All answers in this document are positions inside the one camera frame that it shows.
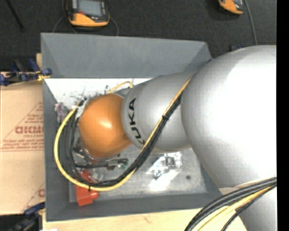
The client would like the red plastic object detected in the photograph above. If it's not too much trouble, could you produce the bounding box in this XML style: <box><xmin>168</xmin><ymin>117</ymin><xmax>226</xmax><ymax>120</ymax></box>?
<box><xmin>75</xmin><ymin>169</ymin><xmax>100</xmax><ymax>207</ymax></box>

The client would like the pale purple small object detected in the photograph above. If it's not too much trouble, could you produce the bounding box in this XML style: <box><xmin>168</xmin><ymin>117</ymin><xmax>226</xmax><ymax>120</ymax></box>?
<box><xmin>54</xmin><ymin>102</ymin><xmax>69</xmax><ymax>124</ymax></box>

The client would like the clear glass object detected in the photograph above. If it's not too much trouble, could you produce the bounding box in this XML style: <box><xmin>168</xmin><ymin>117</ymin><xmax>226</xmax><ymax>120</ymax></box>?
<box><xmin>146</xmin><ymin>152</ymin><xmax>184</xmax><ymax>181</ymax></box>

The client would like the brown cardboard board red print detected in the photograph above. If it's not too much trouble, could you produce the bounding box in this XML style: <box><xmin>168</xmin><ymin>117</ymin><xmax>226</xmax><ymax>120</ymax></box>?
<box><xmin>0</xmin><ymin>71</ymin><xmax>47</xmax><ymax>217</ymax></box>

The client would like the grey metal bin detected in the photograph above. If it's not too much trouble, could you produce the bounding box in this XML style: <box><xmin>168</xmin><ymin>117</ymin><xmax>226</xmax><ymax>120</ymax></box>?
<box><xmin>40</xmin><ymin>32</ymin><xmax>223</xmax><ymax>221</ymax></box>

